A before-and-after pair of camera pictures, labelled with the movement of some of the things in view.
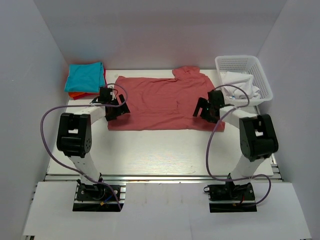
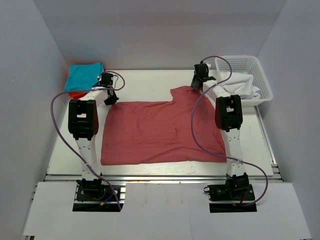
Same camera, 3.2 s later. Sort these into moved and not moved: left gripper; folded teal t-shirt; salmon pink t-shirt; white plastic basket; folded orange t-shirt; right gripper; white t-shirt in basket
Moved: salmon pink t-shirt; right gripper; left gripper
Not moved: folded teal t-shirt; white plastic basket; white t-shirt in basket; folded orange t-shirt
